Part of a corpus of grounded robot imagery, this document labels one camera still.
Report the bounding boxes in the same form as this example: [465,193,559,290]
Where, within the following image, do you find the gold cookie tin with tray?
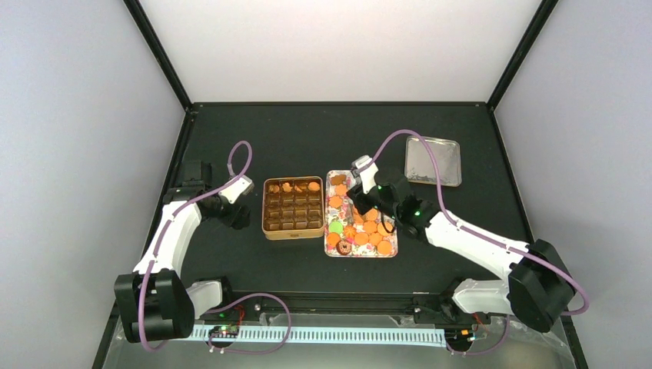
[261,176,325,241]

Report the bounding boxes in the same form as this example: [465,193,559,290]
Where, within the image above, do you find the white and metal tongs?
[343,201,355,226]

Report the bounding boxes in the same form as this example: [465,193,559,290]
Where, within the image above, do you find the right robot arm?
[348,184,579,333]

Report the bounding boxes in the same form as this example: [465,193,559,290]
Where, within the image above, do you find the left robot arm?
[114,161,254,350]

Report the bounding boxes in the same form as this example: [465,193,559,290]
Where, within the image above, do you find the brown bear cookie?
[330,174,347,186]

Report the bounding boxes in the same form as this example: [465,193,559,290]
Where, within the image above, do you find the silver tin lid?
[405,135,463,188]

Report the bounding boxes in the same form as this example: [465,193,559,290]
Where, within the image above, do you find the floral serving tray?
[324,170,398,258]

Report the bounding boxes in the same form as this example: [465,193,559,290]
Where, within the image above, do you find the green macaron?
[328,221,344,234]

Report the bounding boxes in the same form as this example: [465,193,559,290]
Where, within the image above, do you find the chocolate donut cookie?
[335,239,353,256]

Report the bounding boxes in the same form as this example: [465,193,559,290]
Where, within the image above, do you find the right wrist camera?
[351,155,378,194]

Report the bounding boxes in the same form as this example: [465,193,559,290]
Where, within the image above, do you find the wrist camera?
[219,175,254,204]
[351,155,378,194]

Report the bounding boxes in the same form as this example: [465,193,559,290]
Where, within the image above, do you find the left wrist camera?
[219,175,254,204]

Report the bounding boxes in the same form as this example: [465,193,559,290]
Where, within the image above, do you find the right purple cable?
[371,129,590,357]

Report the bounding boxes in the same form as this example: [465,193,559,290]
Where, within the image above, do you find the purple cable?
[371,129,590,357]
[138,140,292,357]

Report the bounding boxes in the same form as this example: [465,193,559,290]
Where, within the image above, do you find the white slotted cable duct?
[186,324,447,348]

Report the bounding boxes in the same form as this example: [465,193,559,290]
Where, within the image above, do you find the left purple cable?
[138,140,292,357]

